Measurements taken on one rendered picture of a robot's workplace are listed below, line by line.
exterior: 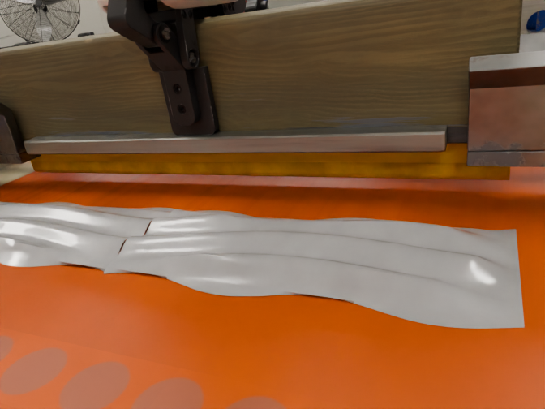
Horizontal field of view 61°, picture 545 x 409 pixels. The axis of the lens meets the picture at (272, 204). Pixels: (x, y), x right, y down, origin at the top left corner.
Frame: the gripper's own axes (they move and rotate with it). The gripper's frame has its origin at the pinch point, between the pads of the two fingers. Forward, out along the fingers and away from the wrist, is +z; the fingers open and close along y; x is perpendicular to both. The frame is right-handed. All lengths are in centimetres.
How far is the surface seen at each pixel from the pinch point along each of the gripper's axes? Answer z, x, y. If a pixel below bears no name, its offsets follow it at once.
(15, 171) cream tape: 6.0, -22.7, -1.2
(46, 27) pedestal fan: -13, -324, -282
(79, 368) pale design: 6.0, 3.8, 17.4
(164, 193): 6.0, -3.3, 2.3
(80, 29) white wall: -7, -380, -376
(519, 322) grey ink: 6.0, 17.8, 11.5
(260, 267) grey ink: 5.4, 8.0, 10.8
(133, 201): 6.0, -4.8, 3.8
